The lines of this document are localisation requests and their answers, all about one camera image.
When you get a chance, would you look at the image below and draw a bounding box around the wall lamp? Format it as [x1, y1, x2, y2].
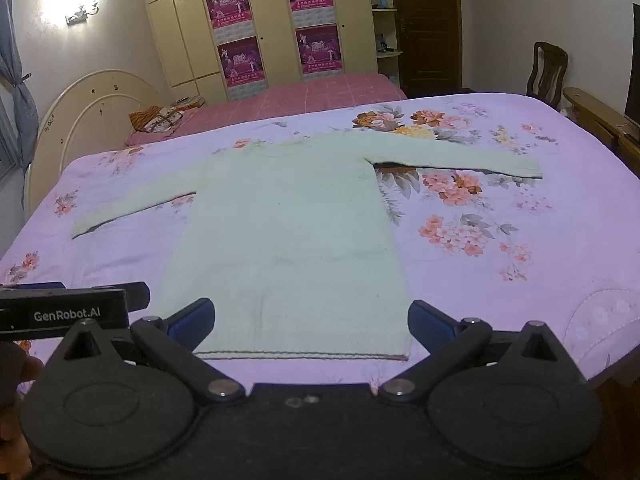
[65, 2, 101, 26]

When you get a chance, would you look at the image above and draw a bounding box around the blue-grey curtain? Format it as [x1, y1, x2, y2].
[0, 0, 40, 162]

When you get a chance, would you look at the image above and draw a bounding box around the orange patterned pillow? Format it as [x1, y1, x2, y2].
[128, 105, 187, 135]

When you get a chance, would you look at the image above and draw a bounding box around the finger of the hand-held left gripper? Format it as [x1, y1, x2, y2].
[112, 281, 151, 312]
[0, 282, 67, 292]

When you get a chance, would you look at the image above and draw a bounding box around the floral lilac bed sheet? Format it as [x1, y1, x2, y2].
[0, 92, 640, 397]

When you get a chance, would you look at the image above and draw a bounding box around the pale green knit sweater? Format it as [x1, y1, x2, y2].
[70, 127, 544, 362]

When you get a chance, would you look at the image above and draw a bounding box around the cream corner shelf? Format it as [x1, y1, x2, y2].
[365, 0, 402, 89]

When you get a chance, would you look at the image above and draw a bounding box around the cream arched headboard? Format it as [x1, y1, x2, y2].
[24, 69, 172, 222]

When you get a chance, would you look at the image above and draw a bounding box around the cream wardrobe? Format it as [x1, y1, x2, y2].
[136, 0, 401, 104]

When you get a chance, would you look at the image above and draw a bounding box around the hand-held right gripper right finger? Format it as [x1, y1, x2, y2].
[377, 300, 589, 406]

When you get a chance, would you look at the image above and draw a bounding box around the pink checked bed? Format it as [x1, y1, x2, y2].
[125, 72, 409, 149]

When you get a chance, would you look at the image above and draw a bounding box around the dark wooden chair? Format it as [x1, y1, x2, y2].
[525, 41, 569, 111]

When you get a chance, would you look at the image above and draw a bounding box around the dark wooden door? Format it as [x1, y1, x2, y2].
[390, 0, 464, 99]

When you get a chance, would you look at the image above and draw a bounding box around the person's left hand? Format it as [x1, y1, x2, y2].
[0, 340, 45, 480]

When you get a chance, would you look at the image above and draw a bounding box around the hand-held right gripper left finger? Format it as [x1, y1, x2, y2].
[42, 297, 247, 406]

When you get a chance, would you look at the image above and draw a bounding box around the black television screen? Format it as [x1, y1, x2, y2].
[623, 0, 640, 132]

